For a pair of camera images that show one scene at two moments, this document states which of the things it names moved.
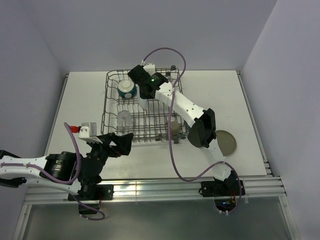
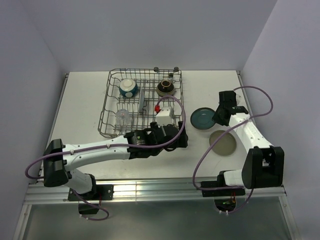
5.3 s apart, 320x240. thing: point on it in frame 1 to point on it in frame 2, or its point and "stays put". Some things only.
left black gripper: x=123 y=142 to x=181 y=142
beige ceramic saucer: x=226 y=142 stays put
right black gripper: x=145 y=97 to x=216 y=118
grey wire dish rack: x=160 y=122 stays put
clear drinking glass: x=124 y=122 stays put
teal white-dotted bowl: x=127 y=89 stays put
